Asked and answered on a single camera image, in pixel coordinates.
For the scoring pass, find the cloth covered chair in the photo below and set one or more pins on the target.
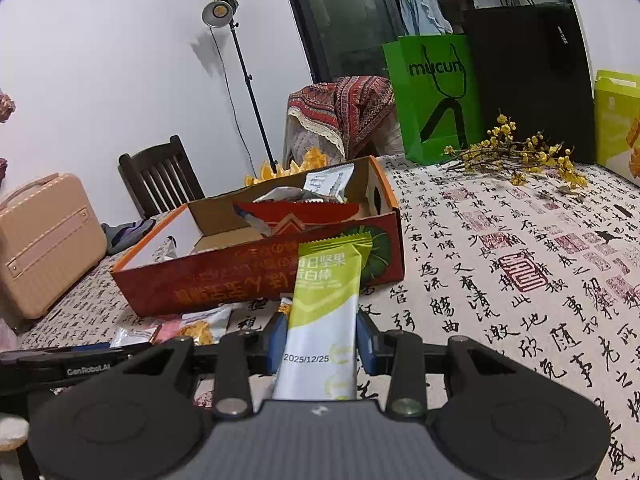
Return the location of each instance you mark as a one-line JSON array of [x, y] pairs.
[[386, 141]]

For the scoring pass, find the orange paper flower decoration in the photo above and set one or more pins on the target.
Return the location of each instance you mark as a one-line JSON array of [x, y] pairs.
[[312, 159]]

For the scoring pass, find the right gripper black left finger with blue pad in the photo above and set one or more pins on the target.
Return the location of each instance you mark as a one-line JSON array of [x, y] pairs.
[[241, 355]]

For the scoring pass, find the golden oat crisp packet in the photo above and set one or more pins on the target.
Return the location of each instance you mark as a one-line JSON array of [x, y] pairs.
[[205, 327]]

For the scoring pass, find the black paper bag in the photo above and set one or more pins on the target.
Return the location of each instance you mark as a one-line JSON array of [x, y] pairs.
[[530, 64]]

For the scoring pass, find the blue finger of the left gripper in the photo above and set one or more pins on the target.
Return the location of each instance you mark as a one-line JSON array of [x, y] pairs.
[[92, 347]]

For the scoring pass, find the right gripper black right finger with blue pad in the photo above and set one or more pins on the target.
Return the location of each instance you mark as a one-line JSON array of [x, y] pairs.
[[399, 356]]

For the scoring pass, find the red patterned cloth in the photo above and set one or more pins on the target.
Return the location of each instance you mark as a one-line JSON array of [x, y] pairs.
[[347, 111]]

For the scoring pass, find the silver white snack packet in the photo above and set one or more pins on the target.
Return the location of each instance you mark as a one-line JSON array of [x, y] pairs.
[[291, 194]]

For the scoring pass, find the light blue hanging shirt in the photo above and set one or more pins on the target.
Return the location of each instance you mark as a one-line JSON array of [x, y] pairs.
[[424, 17]]

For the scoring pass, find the grey purple folded cloth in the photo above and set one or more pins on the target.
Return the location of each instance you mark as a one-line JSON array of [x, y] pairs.
[[126, 235]]

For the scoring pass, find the dark wooden chair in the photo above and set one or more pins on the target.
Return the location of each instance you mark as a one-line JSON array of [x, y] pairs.
[[160, 178]]

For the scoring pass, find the dried pink roses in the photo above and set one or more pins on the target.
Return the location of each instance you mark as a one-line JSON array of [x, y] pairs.
[[7, 108]]

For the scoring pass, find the orange pumpkin cardboard box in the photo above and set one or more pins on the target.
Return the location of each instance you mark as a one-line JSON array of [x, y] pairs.
[[202, 253]]

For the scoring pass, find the green white protein bar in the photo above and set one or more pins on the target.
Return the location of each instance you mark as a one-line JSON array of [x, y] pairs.
[[319, 359]]

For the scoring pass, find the red silver snack packet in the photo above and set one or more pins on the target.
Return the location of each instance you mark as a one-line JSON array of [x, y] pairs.
[[281, 217]]

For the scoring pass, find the pink small suitcase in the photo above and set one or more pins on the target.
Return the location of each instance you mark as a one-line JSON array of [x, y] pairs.
[[50, 238]]

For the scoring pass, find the light green snack box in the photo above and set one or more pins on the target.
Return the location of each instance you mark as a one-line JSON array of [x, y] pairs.
[[616, 112]]

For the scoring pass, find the calligraphy print tablecloth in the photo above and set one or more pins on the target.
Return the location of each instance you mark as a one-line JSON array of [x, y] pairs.
[[527, 303]]

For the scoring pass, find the green paper shopping bag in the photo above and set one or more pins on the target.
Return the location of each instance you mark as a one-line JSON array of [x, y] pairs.
[[434, 85]]

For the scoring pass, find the small white snack packet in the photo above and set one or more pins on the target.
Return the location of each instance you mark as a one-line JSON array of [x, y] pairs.
[[126, 336]]

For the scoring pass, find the yellow flower branch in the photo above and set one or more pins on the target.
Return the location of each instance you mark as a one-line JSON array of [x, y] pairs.
[[503, 156]]

